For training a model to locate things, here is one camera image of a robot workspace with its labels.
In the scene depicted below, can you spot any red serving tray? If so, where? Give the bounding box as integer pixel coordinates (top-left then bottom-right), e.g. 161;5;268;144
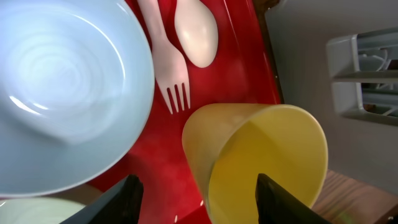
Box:
90;0;280;223

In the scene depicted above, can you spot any white plastic fork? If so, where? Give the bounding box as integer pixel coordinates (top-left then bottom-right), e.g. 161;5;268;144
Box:
137;0;191;113

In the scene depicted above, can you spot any yellow plastic cup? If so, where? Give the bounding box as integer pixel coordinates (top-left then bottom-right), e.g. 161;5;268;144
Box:
182;103;328;223

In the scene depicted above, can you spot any green bowl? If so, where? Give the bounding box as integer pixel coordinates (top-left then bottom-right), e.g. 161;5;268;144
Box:
1;197;85;224

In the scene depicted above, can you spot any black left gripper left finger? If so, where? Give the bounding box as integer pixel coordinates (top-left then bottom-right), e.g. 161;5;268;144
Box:
60;174;144;224

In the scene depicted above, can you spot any light blue bowl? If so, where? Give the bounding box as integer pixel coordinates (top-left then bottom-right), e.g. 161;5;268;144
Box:
1;0;155;198

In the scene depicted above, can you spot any white plastic spoon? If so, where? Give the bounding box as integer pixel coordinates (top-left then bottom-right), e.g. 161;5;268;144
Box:
174;0;218;68

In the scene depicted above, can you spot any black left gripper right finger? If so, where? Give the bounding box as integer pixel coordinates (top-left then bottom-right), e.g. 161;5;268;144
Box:
255;174;330;224

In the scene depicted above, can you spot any grey dishwasher rack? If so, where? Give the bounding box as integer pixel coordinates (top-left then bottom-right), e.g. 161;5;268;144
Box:
264;0;397;194

